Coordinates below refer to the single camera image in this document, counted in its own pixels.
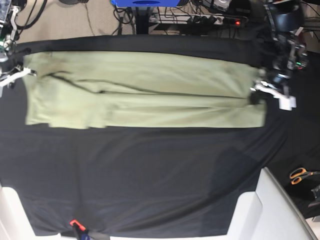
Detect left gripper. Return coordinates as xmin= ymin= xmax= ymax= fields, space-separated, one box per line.
xmin=249 ymin=67 xmax=292 ymax=105

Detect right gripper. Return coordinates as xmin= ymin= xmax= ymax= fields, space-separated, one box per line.
xmin=0 ymin=48 xmax=31 ymax=75

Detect light green T-shirt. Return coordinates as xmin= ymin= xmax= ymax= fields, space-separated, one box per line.
xmin=23 ymin=51 xmax=267 ymax=130

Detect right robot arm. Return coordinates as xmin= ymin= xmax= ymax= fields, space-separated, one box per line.
xmin=0 ymin=0 xmax=31 ymax=80

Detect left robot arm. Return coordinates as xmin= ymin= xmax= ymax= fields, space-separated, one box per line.
xmin=250 ymin=0 xmax=308 ymax=111

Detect white power strip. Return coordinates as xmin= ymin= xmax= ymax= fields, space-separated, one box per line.
xmin=149 ymin=13 xmax=249 ymax=27

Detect blue plastic box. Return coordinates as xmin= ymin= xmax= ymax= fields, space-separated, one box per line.
xmin=111 ymin=0 xmax=180 ymax=8

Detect black table cloth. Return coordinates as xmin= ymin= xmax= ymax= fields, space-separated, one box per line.
xmin=0 ymin=35 xmax=320 ymax=238

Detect red black clamp bottom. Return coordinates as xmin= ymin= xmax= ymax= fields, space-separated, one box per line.
xmin=69 ymin=219 xmax=91 ymax=240

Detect orange handled scissors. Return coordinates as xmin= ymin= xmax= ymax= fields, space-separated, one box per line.
xmin=289 ymin=167 xmax=320 ymax=185

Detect white table frame right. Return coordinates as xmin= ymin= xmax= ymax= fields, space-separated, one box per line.
xmin=226 ymin=167 xmax=317 ymax=240

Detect white table frame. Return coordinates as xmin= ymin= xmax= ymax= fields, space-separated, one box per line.
xmin=0 ymin=186 xmax=36 ymax=240
xmin=226 ymin=167 xmax=317 ymax=240

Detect black metal stand post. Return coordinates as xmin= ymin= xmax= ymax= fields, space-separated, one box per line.
xmin=132 ymin=7 xmax=154 ymax=35

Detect white table frame left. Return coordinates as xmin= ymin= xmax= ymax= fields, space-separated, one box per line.
xmin=0 ymin=186 xmax=36 ymax=240

